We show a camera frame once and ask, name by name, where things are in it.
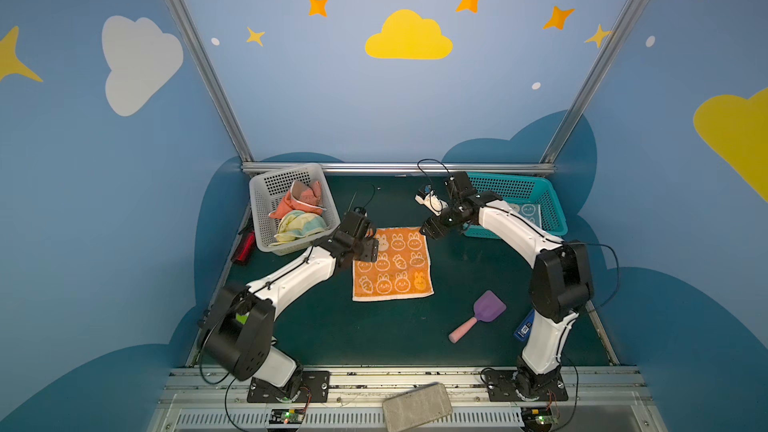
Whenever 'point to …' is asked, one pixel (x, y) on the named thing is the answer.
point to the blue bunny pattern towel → (530, 211)
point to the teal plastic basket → (520, 190)
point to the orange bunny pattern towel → (401, 270)
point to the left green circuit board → (287, 416)
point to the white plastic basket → (268, 190)
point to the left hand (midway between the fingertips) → (367, 244)
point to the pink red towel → (305, 196)
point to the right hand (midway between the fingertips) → (432, 219)
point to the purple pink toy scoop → (487, 308)
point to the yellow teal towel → (297, 224)
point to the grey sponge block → (416, 407)
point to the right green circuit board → (545, 417)
